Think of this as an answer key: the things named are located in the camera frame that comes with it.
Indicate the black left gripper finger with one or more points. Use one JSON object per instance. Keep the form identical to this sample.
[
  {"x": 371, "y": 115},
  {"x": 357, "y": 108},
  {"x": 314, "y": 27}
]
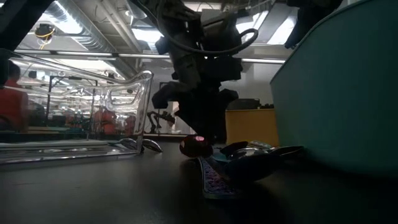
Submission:
[{"x": 203, "y": 115}]

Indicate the iridescent rainbow metal spoon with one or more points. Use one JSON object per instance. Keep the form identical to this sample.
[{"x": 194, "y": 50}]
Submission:
[{"x": 214, "y": 183}]

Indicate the teal plastic bin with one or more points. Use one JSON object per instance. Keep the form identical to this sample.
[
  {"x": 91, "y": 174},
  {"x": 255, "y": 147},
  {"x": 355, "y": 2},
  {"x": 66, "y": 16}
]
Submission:
[{"x": 335, "y": 109}]

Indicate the clear plastic bin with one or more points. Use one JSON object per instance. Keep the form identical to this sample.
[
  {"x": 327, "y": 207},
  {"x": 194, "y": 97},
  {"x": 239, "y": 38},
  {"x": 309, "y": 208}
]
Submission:
[{"x": 62, "y": 153}]

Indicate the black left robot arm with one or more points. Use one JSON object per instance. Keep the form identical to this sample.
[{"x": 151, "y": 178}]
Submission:
[{"x": 18, "y": 25}]

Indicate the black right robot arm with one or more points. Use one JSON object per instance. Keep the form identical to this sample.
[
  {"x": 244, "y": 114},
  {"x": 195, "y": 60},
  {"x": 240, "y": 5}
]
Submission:
[{"x": 308, "y": 18}]

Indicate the other station black robot arm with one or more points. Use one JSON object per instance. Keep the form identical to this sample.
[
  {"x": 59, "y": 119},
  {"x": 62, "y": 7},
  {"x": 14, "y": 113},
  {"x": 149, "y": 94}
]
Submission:
[{"x": 161, "y": 117}]

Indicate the black cabinet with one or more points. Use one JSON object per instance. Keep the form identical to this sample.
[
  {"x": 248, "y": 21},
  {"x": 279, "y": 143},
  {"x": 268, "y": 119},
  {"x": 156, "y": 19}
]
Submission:
[{"x": 242, "y": 104}]

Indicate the yellow plastic bin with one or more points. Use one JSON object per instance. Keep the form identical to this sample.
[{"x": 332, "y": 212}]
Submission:
[{"x": 248, "y": 127}]

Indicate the long ceiling light bar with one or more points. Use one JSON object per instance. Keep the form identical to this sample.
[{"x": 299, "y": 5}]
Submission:
[{"x": 140, "y": 56}]

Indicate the person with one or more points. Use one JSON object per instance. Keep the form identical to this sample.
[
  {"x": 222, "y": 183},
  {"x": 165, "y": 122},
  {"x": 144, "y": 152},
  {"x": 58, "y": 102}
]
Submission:
[{"x": 12, "y": 102}]

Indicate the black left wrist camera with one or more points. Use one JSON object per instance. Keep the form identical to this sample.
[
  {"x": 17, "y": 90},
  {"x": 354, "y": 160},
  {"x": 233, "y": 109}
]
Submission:
[{"x": 164, "y": 96}]

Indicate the silver air duct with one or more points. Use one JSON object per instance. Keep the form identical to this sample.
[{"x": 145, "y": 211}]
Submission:
[{"x": 102, "y": 40}]

